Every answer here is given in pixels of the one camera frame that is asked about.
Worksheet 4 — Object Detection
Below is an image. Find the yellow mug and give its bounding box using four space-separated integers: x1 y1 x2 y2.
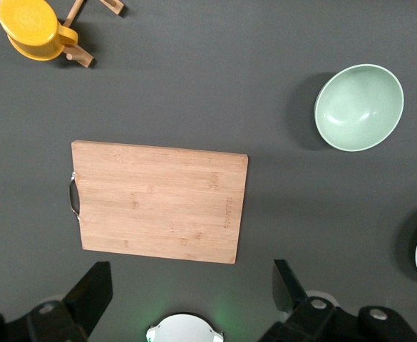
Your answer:
0 0 79 62

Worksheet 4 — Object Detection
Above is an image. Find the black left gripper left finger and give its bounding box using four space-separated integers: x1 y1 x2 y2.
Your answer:
0 261 113 342

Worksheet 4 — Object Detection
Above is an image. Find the wooden mug rack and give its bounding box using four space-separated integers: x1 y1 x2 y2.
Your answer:
0 0 125 68

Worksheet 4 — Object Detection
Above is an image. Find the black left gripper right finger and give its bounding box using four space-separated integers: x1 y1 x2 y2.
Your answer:
257 259 417 342

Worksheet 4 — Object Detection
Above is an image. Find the wooden cutting board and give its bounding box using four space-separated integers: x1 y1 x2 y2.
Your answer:
68 140 249 265

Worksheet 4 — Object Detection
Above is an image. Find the light green bowl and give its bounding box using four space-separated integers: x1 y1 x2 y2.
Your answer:
314 63 405 152

